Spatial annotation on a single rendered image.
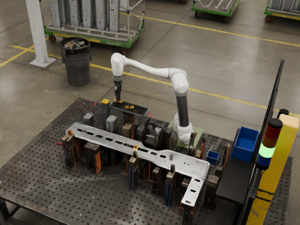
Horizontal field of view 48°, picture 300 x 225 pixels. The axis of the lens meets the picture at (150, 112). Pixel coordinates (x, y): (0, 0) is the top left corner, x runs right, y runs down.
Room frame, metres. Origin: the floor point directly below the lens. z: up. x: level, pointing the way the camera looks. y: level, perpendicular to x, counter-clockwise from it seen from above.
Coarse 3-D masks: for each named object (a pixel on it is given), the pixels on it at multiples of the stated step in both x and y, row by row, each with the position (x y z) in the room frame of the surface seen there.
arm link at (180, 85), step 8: (176, 80) 2.57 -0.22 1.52; (184, 80) 2.56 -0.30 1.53; (176, 88) 2.51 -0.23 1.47; (184, 88) 2.51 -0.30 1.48; (176, 96) 2.59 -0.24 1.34; (184, 96) 2.58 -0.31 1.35; (184, 104) 2.57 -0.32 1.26; (184, 112) 2.58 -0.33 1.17; (184, 120) 2.58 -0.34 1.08; (176, 128) 2.70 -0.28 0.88; (184, 128) 2.57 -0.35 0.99; (184, 136) 2.52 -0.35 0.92
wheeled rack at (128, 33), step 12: (144, 0) 6.92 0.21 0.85; (144, 12) 6.92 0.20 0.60; (120, 24) 7.03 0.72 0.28; (60, 36) 6.41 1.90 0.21; (72, 36) 6.33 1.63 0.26; (84, 36) 6.32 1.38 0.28; (96, 36) 6.32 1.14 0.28; (108, 36) 6.34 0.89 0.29; (120, 36) 6.38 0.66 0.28; (132, 36) 6.37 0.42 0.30
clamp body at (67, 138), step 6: (66, 138) 2.26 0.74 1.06; (72, 138) 2.29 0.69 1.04; (72, 144) 2.28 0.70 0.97; (66, 150) 2.25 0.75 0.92; (72, 150) 2.28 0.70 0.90; (66, 156) 2.27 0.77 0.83; (72, 156) 2.27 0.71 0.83; (66, 162) 2.24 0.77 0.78; (72, 162) 2.25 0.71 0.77; (78, 162) 2.32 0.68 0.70; (66, 168) 2.24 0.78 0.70; (72, 168) 2.23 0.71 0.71
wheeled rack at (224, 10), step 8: (200, 0) 8.93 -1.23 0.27; (208, 0) 8.94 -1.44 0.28; (216, 0) 8.97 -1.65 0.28; (224, 0) 8.99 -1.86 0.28; (232, 0) 8.02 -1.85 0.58; (192, 8) 8.33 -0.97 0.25; (200, 8) 8.29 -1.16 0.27; (208, 8) 8.29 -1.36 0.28; (216, 8) 8.26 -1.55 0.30; (224, 8) 8.20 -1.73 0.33; (232, 8) 8.38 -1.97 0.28
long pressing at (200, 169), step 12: (84, 132) 2.43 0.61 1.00; (96, 132) 2.44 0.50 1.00; (108, 132) 2.44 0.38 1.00; (108, 144) 2.27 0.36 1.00; (120, 144) 2.28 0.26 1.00; (132, 144) 2.29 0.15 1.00; (144, 156) 2.13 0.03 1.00; (156, 156) 2.14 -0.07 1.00; (168, 156) 2.15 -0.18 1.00; (180, 156) 2.15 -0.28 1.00; (168, 168) 2.00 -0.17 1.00; (180, 168) 2.00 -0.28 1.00; (192, 168) 2.01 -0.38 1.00; (204, 168) 2.02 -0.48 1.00
